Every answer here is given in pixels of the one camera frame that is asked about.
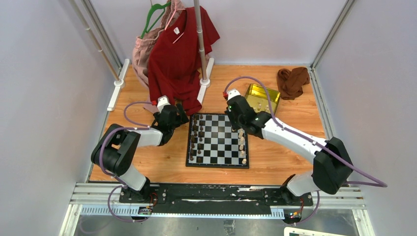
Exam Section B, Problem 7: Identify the gold metal tin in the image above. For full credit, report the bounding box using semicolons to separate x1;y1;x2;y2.
244;84;281;114

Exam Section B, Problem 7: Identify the black white chessboard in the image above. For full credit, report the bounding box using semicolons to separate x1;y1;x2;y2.
185;113;249;169

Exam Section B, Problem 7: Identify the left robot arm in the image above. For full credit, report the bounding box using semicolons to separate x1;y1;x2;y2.
91;104;189;203

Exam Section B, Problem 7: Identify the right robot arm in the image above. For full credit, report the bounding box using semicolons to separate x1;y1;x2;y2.
224;90;353;206

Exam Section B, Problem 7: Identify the white rack base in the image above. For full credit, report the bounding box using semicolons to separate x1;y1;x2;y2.
197;57;215;104

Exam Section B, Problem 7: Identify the red t-shirt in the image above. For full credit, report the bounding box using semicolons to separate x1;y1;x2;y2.
148;7;202;116

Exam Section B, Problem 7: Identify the metal clothes rack pole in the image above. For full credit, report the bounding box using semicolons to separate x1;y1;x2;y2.
193;0;206;72

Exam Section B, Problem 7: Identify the brown crumpled cloth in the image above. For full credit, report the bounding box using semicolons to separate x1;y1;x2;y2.
277;67;310;100

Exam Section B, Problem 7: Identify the pink garment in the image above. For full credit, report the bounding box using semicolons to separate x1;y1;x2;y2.
132;0;184;113

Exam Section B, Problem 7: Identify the green clothes hanger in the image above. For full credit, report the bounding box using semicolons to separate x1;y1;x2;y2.
140;0;171;39

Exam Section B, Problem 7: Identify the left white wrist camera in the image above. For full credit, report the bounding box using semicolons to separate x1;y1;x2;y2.
156;96;170;113

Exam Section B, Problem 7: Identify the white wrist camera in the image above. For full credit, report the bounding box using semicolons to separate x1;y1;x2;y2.
227;89;241;101
156;96;170;113

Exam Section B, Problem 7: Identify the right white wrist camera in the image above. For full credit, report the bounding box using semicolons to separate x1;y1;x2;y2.
227;89;241;101

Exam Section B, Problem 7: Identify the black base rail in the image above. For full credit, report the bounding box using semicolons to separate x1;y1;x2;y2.
119;183;313;215

